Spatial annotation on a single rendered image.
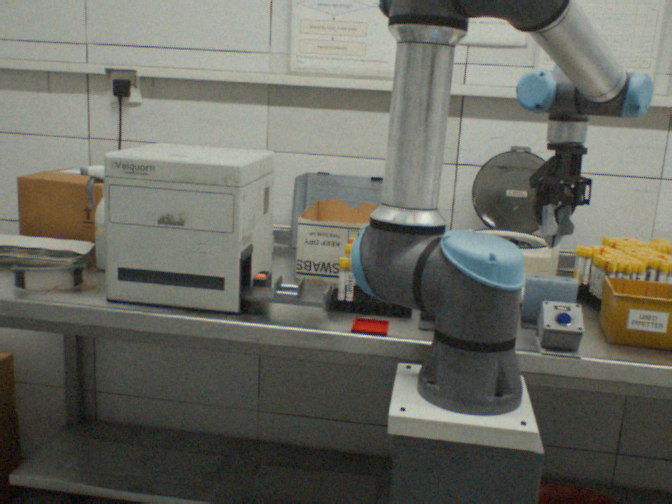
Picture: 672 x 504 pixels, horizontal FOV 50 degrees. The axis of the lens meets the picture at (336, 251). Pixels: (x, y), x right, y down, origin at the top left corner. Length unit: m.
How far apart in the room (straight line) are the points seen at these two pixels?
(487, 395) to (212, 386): 1.34
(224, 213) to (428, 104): 0.51
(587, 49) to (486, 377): 0.50
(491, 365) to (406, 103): 0.39
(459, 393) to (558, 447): 1.23
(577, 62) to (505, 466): 0.60
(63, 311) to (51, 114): 0.86
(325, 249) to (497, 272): 0.75
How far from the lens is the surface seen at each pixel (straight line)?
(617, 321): 1.47
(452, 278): 0.99
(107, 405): 2.40
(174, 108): 2.09
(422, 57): 1.05
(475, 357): 1.01
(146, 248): 1.46
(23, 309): 1.57
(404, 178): 1.05
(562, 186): 1.46
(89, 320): 1.51
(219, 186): 1.39
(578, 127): 1.46
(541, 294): 1.49
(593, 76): 1.21
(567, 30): 1.11
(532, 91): 1.35
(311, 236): 1.66
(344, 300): 1.48
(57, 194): 1.92
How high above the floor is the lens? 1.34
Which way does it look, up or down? 13 degrees down
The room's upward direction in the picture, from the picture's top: 3 degrees clockwise
